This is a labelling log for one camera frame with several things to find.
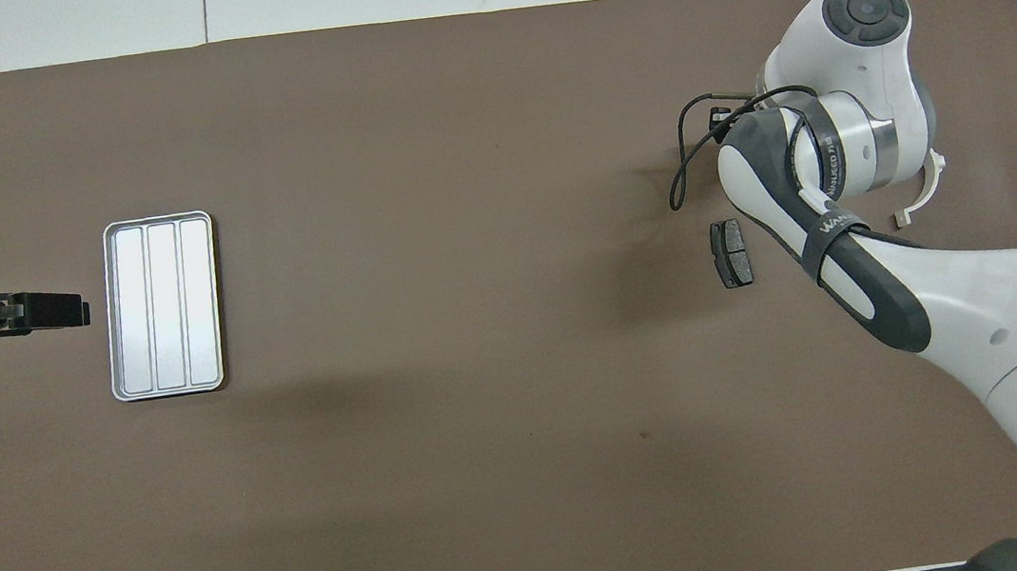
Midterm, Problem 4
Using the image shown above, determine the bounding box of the short dark brake pad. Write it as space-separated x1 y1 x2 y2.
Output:
708 217 755 291

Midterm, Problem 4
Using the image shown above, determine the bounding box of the brown table mat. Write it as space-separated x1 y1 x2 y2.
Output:
0 0 1017 571

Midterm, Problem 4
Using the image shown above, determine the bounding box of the silver metal tray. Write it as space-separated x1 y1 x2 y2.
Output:
92 209 232 404

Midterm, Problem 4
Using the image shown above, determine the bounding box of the white half ring clamp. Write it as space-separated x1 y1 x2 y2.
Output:
881 145 954 231

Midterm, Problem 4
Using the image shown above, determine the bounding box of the black velcro cable strap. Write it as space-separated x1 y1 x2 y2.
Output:
774 87 851 202
792 204 879 289

